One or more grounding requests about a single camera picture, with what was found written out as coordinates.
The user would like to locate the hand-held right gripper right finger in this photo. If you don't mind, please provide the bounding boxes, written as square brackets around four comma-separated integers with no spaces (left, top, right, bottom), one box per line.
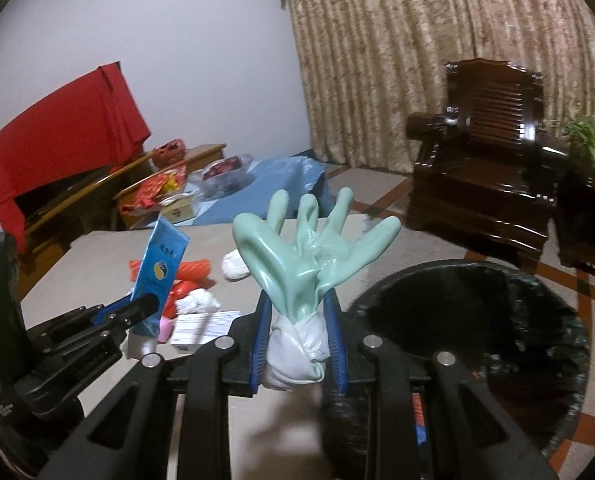
[326,290,559,480]

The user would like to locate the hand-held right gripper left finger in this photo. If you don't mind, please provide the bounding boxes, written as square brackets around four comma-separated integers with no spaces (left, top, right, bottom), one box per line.
[37,287,273,480]

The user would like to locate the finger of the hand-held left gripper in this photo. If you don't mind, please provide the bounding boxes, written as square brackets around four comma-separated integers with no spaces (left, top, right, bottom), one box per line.
[88,296,134,322]
[98,292,161,335]

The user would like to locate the blue tube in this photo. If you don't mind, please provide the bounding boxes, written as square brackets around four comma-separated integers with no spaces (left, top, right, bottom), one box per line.
[126,217,191,359]

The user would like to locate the green rubber glove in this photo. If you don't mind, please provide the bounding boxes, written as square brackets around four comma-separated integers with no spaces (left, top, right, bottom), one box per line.
[232,187,402,392]

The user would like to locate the black trash bin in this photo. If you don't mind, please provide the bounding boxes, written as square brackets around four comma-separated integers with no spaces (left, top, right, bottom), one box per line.
[321,258,591,480]

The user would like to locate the pink wrapper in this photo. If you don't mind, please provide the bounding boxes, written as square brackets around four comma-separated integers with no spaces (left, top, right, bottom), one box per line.
[156,315,176,344]

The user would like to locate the white and blue box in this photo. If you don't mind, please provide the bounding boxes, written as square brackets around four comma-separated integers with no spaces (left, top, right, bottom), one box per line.
[170,309,242,354]

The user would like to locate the white crumpled tissue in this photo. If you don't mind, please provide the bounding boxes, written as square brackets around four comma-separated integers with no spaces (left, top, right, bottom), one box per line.
[220,249,252,282]
[174,290,222,317]

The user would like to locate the orange packet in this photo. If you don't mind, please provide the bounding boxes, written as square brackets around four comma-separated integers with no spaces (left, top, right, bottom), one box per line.
[128,258,213,284]

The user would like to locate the light wooden cabinet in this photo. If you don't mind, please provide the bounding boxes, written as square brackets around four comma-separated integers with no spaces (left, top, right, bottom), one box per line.
[0,142,227,301]

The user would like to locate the small cardboard box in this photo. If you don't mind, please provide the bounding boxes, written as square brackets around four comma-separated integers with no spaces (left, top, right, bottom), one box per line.
[159,195,198,224]

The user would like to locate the red and yellow packets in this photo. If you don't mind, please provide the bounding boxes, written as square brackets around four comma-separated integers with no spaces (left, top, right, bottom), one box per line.
[119,167,188,216]

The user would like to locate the small red bag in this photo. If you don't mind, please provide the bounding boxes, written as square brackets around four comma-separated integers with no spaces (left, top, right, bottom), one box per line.
[151,139,187,166]

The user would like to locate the blue plastic bag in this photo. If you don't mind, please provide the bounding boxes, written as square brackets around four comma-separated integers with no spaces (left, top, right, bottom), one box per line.
[192,155,329,224]

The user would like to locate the clear plastic bag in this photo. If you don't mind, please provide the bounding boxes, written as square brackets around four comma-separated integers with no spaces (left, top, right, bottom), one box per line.
[200,153,256,202]

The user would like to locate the red cloth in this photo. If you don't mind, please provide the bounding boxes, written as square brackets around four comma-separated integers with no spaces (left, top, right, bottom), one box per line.
[0,61,152,252]

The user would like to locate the dark wooden armchair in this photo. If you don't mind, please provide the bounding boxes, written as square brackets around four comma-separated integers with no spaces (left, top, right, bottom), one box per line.
[406,59,571,272]

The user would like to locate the dark wooden side table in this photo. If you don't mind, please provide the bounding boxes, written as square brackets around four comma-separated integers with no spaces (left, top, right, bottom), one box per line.
[556,160,595,282]

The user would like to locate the beige patterned curtain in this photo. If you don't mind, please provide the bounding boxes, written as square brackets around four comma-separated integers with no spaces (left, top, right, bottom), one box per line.
[270,0,595,177]

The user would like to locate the green potted plant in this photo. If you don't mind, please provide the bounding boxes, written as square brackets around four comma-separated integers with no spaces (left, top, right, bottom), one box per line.
[552,115,595,175]

